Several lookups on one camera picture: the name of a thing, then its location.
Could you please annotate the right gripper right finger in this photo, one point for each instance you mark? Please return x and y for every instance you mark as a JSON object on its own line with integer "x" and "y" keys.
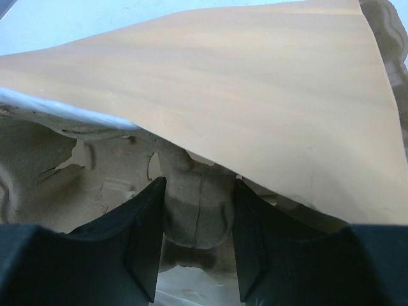
{"x": 285, "y": 253}

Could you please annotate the single brown cup carrier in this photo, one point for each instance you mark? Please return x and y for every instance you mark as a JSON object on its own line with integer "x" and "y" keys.
{"x": 64, "y": 170}

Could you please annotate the brown paper bag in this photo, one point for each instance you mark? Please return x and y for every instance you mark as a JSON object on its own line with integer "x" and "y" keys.
{"x": 292, "y": 96}

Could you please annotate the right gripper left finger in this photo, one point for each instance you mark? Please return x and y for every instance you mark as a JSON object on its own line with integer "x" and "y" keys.
{"x": 123, "y": 249}

